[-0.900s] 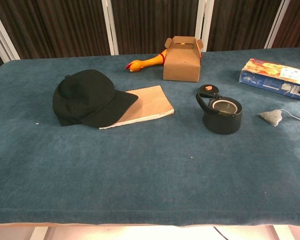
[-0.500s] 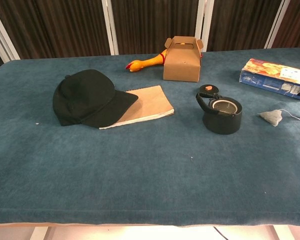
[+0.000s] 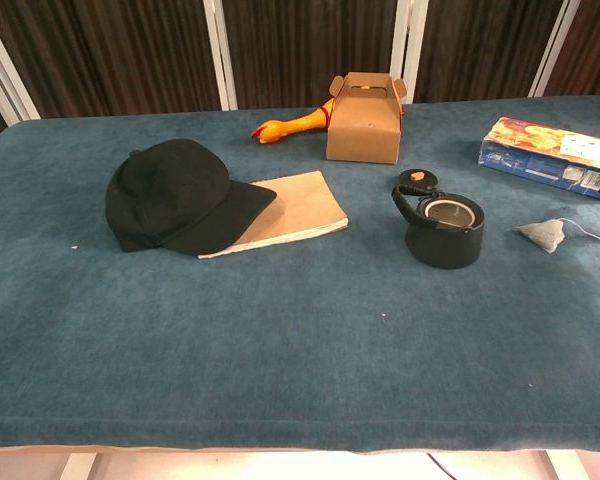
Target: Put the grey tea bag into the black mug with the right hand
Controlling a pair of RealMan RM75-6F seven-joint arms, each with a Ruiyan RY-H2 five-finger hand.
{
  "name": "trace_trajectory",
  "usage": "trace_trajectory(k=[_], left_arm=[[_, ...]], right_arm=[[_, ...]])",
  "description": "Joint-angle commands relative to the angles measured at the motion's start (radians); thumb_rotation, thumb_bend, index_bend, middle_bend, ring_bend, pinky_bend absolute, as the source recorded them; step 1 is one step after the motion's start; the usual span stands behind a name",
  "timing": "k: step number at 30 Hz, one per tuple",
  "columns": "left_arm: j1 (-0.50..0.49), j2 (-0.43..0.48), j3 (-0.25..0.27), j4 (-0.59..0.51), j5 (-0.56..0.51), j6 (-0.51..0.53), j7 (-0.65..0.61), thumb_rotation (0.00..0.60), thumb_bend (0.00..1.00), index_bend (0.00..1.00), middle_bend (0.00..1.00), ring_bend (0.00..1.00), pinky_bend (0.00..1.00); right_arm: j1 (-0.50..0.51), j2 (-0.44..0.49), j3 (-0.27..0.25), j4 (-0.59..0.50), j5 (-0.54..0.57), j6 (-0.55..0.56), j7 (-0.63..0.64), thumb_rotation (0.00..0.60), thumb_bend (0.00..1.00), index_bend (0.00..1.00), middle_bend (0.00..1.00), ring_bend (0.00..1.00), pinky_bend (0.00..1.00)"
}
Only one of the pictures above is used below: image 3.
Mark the black round lidded container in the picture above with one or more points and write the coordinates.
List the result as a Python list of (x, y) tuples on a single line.
[(445, 245)]

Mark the brown kraft notebook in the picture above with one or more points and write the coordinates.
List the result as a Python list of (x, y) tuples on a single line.
[(305, 205)]

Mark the blue tablecloth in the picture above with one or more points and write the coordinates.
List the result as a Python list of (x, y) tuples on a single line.
[(280, 350)]

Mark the yellow rubber chicken toy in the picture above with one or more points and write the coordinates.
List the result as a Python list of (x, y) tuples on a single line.
[(295, 127)]

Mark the cardboard gable box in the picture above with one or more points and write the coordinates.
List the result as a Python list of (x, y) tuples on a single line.
[(362, 132)]

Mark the black baseball cap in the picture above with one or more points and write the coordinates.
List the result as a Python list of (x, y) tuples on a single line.
[(165, 200)]

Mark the dark brown slatted panel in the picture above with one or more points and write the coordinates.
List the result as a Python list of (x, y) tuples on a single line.
[(595, 55), (480, 50), (110, 55), (310, 45)]

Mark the blue biscuit box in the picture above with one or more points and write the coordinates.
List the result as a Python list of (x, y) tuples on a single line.
[(545, 150)]

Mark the white table leg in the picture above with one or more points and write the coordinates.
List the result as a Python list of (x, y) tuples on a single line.
[(82, 467), (562, 465)]

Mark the white partition frame post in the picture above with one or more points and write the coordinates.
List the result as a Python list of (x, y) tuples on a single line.
[(221, 55), (5, 65), (409, 40), (552, 50)]

